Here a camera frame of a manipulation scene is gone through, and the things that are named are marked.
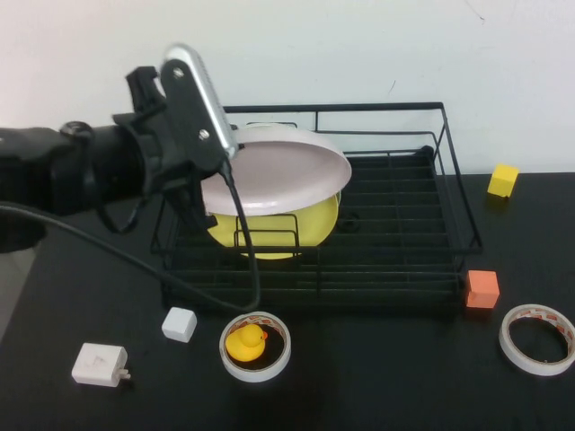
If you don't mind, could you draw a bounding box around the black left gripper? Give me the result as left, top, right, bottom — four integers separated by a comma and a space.
111, 66, 217, 231

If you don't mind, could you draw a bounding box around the pink plate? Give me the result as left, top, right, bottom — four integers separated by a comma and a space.
199, 128, 352, 216

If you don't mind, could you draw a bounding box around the yellow plate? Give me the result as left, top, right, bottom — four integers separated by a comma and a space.
206, 190, 341, 261

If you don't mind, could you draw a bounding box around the white cube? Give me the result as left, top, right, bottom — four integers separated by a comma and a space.
161, 306, 199, 345

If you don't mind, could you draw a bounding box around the yellow rubber duck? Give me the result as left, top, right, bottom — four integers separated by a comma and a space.
225, 323, 270, 363

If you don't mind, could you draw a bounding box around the white tape roll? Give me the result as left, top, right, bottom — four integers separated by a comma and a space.
218, 311, 292, 383
498, 303, 575, 377

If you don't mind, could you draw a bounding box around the white power adapter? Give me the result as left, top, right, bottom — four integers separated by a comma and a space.
71, 342, 132, 387

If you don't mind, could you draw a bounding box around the orange cube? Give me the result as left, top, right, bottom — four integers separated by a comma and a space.
464, 269, 500, 310

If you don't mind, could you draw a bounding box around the yellow cube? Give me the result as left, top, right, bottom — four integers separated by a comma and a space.
486, 163, 519, 198

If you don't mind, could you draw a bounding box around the black camera cable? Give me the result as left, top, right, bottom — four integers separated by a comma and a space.
0, 161, 262, 314

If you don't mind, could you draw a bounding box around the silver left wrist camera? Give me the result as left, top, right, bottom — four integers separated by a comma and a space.
159, 43, 242, 180

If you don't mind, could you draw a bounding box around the black wire dish rack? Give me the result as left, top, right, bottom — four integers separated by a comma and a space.
149, 101, 484, 311

